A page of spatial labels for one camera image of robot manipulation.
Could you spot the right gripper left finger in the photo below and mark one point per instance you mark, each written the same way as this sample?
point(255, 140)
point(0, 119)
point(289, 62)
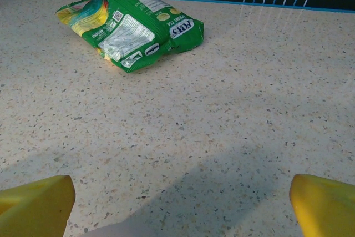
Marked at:
point(33, 209)

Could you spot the green snack bag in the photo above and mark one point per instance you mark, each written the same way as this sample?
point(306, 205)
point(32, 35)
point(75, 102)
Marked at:
point(130, 29)

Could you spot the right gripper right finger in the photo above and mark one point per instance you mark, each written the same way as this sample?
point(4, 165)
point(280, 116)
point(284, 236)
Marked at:
point(327, 209)

